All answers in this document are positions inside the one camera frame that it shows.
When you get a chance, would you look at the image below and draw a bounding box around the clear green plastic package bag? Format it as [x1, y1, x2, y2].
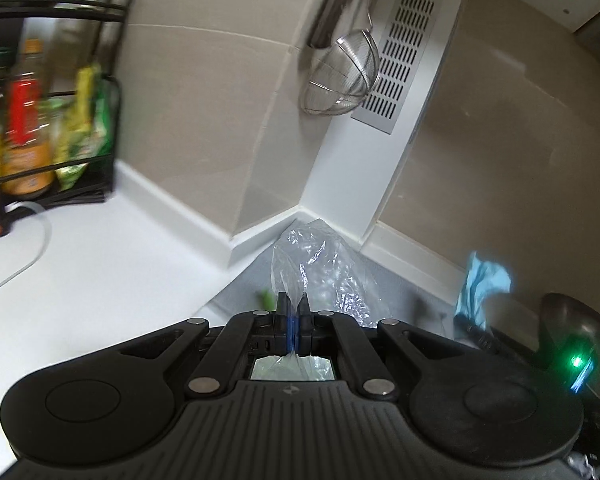
[250, 220, 398, 399]

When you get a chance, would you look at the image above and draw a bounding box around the black wok pan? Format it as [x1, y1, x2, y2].
[539, 292, 600, 420]

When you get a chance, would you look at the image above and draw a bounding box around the grey textured counter mat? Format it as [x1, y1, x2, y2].
[201, 220, 454, 338]

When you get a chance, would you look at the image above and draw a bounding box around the hanging metal mesh strainer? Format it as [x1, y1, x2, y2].
[300, 10, 380, 116]

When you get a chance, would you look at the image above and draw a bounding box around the green yellow snack packet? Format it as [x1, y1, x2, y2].
[54, 63, 114, 164]

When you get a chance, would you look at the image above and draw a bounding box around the orange oil bottle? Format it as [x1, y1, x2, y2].
[3, 38, 52, 176]

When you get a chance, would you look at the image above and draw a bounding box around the white charging cable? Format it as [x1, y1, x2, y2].
[0, 200, 53, 304]

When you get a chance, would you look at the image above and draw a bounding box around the grey wall vent grille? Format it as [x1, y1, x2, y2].
[352, 0, 441, 134]

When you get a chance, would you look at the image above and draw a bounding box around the black wire spice rack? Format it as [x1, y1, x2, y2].
[0, 0, 135, 206]

